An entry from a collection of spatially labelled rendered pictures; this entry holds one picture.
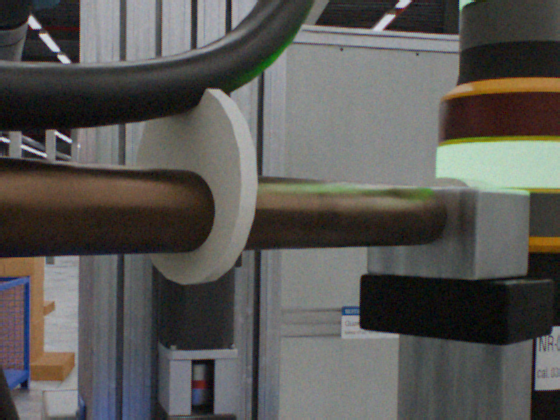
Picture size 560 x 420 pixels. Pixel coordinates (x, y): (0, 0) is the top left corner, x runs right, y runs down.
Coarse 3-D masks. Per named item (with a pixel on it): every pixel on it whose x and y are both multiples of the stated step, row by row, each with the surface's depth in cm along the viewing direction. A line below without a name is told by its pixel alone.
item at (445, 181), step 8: (448, 176) 22; (424, 184) 22; (432, 184) 22; (440, 184) 22; (448, 184) 22; (456, 184) 22; (464, 184) 22; (472, 184) 22; (480, 184) 22; (488, 184) 23
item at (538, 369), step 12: (528, 252) 23; (540, 252) 23; (552, 252) 23; (528, 264) 23; (540, 264) 23; (552, 264) 24; (540, 276) 23; (552, 276) 24; (552, 336) 24; (540, 348) 24; (552, 348) 24; (540, 360) 24; (552, 360) 24; (540, 372) 24; (552, 372) 24; (540, 384) 24; (552, 384) 24; (540, 396) 24; (552, 396) 24; (540, 408) 24; (552, 408) 24
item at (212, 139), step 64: (0, 64) 12; (64, 64) 13; (128, 64) 13; (192, 64) 14; (256, 64) 15; (0, 128) 12; (64, 128) 13; (192, 128) 15; (256, 192) 14; (192, 256) 15
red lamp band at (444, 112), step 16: (464, 96) 24; (480, 96) 23; (496, 96) 23; (512, 96) 23; (528, 96) 23; (544, 96) 23; (448, 112) 24; (464, 112) 24; (480, 112) 23; (496, 112) 23; (512, 112) 23; (528, 112) 23; (544, 112) 23; (448, 128) 24; (464, 128) 24; (480, 128) 23; (496, 128) 23; (512, 128) 23; (528, 128) 23; (544, 128) 23
